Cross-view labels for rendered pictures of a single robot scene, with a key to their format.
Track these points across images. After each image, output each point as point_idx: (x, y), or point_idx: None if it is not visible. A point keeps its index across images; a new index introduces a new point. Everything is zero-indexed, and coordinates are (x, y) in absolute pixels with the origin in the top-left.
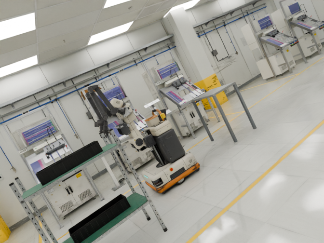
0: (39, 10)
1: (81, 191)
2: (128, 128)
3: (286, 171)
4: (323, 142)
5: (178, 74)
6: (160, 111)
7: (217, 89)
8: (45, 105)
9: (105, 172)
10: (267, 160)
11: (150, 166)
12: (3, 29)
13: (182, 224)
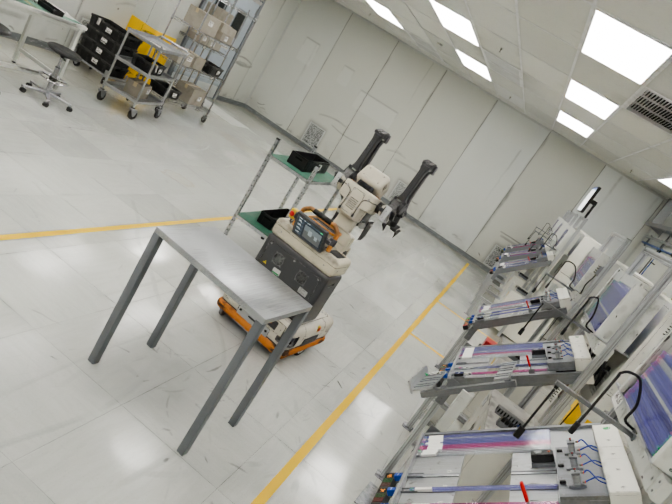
0: (598, 4)
1: None
2: (336, 211)
3: (76, 214)
4: (4, 211)
5: (643, 471)
6: (302, 207)
7: (214, 249)
8: (626, 238)
9: None
10: (93, 243)
11: (320, 315)
12: (617, 44)
13: None
